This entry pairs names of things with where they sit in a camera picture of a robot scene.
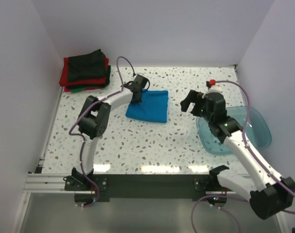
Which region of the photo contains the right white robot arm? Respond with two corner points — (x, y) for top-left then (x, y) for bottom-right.
(180, 90), (295, 219)

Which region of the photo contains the folded red t shirt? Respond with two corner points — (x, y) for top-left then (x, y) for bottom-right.
(59, 55), (109, 91)

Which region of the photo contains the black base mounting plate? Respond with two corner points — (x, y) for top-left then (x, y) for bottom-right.
(63, 174), (228, 203)

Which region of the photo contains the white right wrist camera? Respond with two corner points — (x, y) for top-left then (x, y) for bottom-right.
(205, 79), (222, 94)

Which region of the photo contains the blue t shirt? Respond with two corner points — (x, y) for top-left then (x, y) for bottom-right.
(125, 90), (169, 123)

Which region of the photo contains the translucent blue plastic bin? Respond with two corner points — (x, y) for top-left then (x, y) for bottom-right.
(196, 106), (272, 155)

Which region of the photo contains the folded black t shirt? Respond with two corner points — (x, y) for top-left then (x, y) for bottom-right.
(67, 49), (107, 82)

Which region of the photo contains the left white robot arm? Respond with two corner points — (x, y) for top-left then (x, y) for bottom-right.
(69, 74), (150, 193)

